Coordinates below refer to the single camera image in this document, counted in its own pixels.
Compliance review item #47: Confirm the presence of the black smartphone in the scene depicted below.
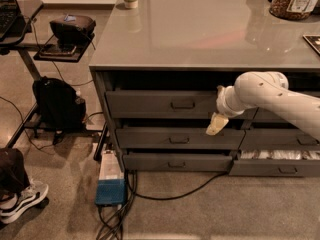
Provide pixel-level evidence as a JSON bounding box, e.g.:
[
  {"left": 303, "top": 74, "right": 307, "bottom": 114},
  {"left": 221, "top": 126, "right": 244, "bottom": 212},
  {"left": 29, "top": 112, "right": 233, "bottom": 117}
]
[{"left": 40, "top": 44, "right": 76, "bottom": 57}]

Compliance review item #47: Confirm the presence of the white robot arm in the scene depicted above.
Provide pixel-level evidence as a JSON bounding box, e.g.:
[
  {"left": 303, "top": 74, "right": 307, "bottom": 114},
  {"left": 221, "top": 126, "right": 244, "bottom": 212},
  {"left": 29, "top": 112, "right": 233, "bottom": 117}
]
[{"left": 206, "top": 71, "right": 320, "bottom": 140}]

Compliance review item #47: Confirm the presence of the white black sneaker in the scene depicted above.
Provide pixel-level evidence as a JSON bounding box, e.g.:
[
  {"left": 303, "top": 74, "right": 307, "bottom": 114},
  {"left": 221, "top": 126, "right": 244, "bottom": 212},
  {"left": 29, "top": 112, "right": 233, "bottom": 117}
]
[{"left": 0, "top": 180, "right": 49, "bottom": 224}]

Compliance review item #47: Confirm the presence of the dark trouser leg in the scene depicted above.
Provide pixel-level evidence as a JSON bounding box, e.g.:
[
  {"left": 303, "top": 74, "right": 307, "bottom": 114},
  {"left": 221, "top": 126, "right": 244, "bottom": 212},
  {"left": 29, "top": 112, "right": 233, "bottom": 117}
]
[{"left": 0, "top": 148, "right": 30, "bottom": 197}]

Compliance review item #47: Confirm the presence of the black side desk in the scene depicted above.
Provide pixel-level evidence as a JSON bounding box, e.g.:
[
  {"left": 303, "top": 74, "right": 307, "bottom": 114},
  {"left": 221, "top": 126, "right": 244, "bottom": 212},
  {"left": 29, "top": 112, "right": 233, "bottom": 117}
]
[{"left": 1, "top": 0, "right": 91, "bottom": 148}]

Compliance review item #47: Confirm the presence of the glass jar of nuts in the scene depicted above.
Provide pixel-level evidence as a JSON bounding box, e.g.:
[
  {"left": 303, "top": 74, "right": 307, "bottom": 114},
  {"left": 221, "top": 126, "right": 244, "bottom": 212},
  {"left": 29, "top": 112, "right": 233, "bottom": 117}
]
[{"left": 269, "top": 0, "right": 318, "bottom": 20}]

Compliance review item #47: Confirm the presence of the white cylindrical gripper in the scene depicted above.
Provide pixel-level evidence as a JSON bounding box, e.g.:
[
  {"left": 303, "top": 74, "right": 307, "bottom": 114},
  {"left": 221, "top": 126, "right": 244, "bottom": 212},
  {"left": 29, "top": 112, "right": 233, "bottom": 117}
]
[{"left": 206, "top": 85, "right": 254, "bottom": 136}]

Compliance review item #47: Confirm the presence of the blue and white box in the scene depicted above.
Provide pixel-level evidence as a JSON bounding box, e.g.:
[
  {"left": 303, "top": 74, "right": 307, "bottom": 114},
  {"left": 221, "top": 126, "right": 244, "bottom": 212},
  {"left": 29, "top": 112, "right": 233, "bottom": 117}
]
[{"left": 95, "top": 150, "right": 126, "bottom": 206}]

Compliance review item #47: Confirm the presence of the black laptop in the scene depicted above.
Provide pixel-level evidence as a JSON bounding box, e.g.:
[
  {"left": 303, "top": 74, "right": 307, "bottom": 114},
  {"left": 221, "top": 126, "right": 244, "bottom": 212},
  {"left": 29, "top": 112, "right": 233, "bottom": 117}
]
[{"left": 0, "top": 0, "right": 21, "bottom": 40}]

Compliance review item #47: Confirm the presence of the black floor cable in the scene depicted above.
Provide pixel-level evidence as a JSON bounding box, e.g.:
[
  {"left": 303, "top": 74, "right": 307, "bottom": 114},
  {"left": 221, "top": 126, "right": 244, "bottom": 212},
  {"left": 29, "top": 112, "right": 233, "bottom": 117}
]
[{"left": 95, "top": 170, "right": 228, "bottom": 240}]

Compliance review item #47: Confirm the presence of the black backpack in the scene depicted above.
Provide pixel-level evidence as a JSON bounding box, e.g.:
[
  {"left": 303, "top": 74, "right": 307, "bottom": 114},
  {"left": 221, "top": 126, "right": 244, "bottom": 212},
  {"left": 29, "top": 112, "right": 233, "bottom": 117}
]
[{"left": 32, "top": 77, "right": 86, "bottom": 130}]

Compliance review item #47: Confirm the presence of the grey drawer cabinet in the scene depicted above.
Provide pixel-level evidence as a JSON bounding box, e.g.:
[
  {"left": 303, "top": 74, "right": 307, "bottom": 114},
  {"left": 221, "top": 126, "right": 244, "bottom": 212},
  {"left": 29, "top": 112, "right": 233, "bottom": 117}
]
[{"left": 90, "top": 0, "right": 320, "bottom": 174}]

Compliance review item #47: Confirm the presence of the dark tablet on counter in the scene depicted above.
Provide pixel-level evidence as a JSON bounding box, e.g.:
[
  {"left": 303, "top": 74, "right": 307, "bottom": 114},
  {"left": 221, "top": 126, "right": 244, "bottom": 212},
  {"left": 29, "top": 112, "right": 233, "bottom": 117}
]
[{"left": 303, "top": 35, "right": 320, "bottom": 56}]

